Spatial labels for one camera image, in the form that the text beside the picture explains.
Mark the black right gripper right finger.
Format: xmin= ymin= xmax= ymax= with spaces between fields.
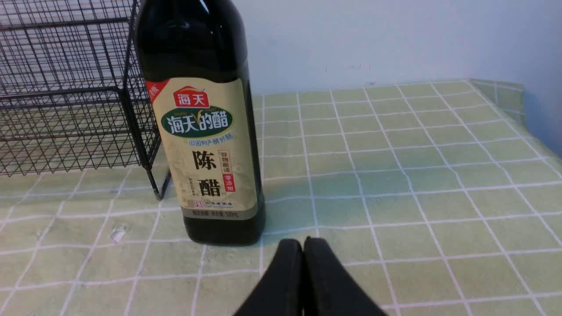
xmin=304 ymin=237 xmax=386 ymax=316

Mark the dark vinegar bottle beige label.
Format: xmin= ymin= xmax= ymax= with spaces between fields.
xmin=134 ymin=0 xmax=265 ymax=245

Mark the green checkered tablecloth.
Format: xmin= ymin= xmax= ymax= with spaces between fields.
xmin=0 ymin=79 xmax=562 ymax=316

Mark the black wire mesh shelf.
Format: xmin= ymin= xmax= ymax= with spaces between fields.
xmin=0 ymin=0 xmax=171 ymax=200

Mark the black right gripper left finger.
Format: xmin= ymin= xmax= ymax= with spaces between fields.
xmin=235 ymin=239 xmax=303 ymax=316

